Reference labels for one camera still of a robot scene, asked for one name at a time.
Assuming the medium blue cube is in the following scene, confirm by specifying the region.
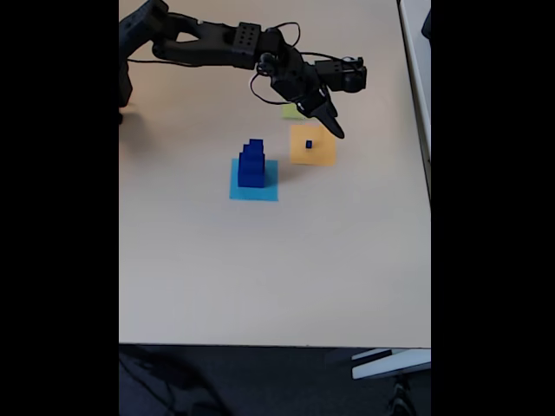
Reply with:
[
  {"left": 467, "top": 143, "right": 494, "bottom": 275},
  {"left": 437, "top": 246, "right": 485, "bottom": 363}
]
[{"left": 242, "top": 144, "right": 265, "bottom": 170}]

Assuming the green paper square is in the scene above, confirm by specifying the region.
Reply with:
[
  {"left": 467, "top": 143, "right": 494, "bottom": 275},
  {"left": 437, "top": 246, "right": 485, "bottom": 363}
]
[{"left": 280, "top": 101, "right": 311, "bottom": 121}]

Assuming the orange paper square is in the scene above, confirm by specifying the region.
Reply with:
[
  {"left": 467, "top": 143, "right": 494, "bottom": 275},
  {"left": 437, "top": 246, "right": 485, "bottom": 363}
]
[{"left": 288, "top": 123, "right": 337, "bottom": 167}]

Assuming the light blue paper square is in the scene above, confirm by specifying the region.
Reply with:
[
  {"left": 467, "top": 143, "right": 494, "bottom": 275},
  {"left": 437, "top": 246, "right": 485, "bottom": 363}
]
[{"left": 229, "top": 158, "right": 279, "bottom": 203}]

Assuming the large blue cube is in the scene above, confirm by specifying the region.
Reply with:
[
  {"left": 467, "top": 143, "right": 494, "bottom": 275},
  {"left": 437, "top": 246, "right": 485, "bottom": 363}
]
[{"left": 238, "top": 153, "right": 266, "bottom": 190}]

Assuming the white table foot bar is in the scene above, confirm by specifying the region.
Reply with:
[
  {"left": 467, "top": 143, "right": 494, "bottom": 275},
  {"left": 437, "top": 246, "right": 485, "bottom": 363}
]
[{"left": 350, "top": 348, "right": 432, "bottom": 381}]

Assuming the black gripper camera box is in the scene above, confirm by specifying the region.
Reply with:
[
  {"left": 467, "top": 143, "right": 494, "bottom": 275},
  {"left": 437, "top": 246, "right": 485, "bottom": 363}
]
[{"left": 314, "top": 55, "right": 369, "bottom": 94}]

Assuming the short looped wrist cable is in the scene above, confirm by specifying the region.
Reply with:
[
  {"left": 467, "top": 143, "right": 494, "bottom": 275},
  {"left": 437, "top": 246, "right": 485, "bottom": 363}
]
[{"left": 249, "top": 64, "right": 304, "bottom": 106}]

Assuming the thick black floor cable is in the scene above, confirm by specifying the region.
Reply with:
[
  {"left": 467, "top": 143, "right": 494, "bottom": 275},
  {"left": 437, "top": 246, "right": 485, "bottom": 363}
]
[{"left": 119, "top": 346, "right": 226, "bottom": 416}]

